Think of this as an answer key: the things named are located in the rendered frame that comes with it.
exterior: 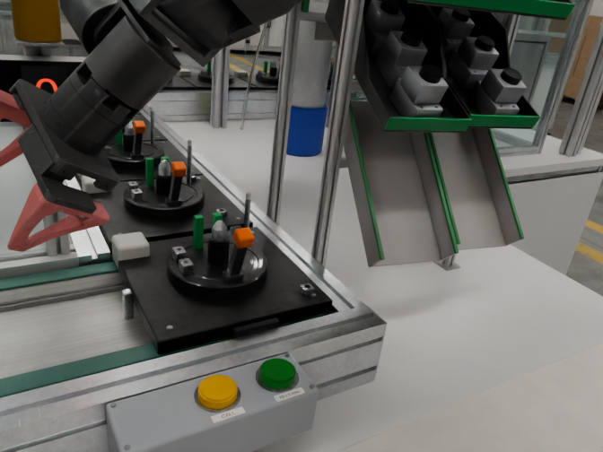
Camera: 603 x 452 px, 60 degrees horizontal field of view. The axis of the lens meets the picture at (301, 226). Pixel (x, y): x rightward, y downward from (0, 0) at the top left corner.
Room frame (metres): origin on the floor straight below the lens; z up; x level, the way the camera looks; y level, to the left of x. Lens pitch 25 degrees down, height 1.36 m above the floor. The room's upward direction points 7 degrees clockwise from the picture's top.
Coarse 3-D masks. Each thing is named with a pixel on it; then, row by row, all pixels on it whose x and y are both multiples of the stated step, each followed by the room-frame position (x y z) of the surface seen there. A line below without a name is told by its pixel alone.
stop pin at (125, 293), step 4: (124, 292) 0.56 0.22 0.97; (128, 292) 0.56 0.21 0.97; (124, 296) 0.56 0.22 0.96; (128, 296) 0.56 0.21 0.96; (132, 296) 0.56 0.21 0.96; (124, 300) 0.56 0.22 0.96; (128, 300) 0.56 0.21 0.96; (132, 300) 0.56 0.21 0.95; (124, 304) 0.56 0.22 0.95; (128, 304) 0.56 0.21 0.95; (132, 304) 0.56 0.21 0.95; (124, 308) 0.56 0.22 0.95; (128, 308) 0.56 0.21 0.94; (132, 308) 0.56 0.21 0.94; (124, 312) 0.56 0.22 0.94; (128, 312) 0.56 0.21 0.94; (132, 312) 0.56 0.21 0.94; (124, 316) 0.56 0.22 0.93; (128, 316) 0.56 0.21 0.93; (132, 316) 0.56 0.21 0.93
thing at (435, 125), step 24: (336, 0) 0.88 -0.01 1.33; (336, 24) 0.87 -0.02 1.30; (408, 24) 0.92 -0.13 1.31; (432, 24) 0.86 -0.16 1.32; (360, 48) 0.79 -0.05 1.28; (432, 48) 0.85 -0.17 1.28; (360, 72) 0.78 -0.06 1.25; (384, 96) 0.76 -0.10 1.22; (384, 120) 0.69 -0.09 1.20; (408, 120) 0.69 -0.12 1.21; (432, 120) 0.71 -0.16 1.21; (456, 120) 0.72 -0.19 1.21
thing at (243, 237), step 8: (232, 232) 0.58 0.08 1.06; (240, 232) 0.57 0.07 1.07; (248, 232) 0.57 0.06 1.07; (240, 240) 0.56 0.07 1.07; (248, 240) 0.56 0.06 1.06; (240, 248) 0.57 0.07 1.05; (232, 256) 0.58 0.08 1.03; (240, 256) 0.58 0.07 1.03; (232, 264) 0.58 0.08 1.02; (240, 264) 0.58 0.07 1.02; (232, 272) 0.58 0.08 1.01
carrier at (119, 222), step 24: (168, 168) 0.84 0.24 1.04; (96, 192) 0.86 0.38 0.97; (120, 192) 0.87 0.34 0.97; (144, 192) 0.84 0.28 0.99; (168, 192) 0.84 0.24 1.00; (192, 192) 0.87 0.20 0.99; (216, 192) 0.93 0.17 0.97; (120, 216) 0.77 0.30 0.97; (144, 216) 0.78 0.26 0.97; (168, 216) 0.78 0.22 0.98; (192, 216) 0.81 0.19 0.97; (240, 216) 0.83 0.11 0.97
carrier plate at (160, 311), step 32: (160, 256) 0.66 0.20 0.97; (128, 288) 0.58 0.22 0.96; (160, 288) 0.58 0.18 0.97; (288, 288) 0.62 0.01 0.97; (160, 320) 0.51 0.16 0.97; (192, 320) 0.52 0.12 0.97; (224, 320) 0.52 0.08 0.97; (256, 320) 0.54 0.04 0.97; (288, 320) 0.56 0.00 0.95; (160, 352) 0.47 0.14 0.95
